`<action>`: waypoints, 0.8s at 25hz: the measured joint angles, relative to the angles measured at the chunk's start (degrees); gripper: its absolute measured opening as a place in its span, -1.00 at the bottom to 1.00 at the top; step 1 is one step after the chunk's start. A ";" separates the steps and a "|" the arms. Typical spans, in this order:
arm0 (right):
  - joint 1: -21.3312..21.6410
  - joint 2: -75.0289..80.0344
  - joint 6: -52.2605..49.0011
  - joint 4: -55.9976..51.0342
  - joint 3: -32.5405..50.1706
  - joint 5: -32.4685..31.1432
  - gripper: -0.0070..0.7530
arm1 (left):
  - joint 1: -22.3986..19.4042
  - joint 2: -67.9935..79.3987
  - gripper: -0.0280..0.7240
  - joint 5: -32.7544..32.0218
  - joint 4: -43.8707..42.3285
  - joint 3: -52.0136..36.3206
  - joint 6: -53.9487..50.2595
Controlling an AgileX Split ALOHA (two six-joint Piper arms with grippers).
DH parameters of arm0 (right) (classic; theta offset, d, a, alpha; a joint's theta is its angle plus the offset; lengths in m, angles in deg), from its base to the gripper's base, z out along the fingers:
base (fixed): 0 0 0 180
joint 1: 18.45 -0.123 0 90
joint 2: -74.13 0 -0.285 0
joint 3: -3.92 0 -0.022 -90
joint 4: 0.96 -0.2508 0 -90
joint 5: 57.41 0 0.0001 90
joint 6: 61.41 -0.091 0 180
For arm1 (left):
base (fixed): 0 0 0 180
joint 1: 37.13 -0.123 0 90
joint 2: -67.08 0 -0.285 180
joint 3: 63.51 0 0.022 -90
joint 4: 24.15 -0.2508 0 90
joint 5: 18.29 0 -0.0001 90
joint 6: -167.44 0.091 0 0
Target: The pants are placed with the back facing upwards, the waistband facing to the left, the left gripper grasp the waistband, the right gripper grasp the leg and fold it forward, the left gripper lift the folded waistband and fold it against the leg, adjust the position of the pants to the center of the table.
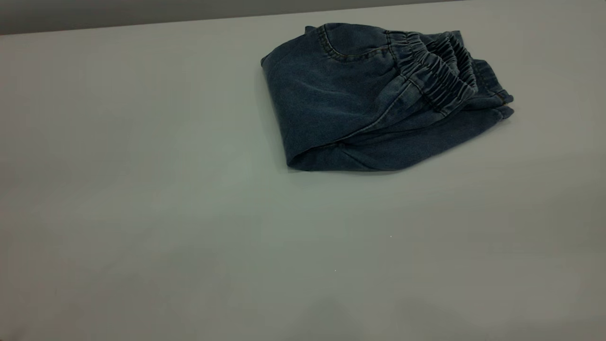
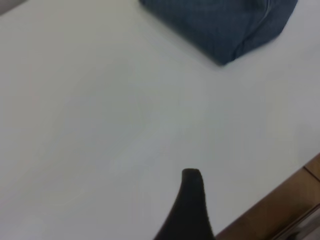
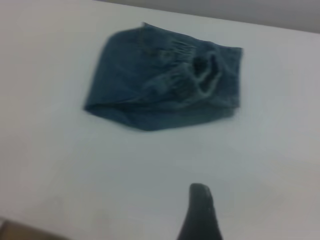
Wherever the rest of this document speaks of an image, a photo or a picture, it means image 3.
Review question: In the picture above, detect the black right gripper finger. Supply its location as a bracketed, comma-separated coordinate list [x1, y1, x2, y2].
[176, 183, 223, 240]

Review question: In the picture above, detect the blue denim shorts basketball print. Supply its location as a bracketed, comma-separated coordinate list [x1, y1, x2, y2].
[83, 21, 245, 132]

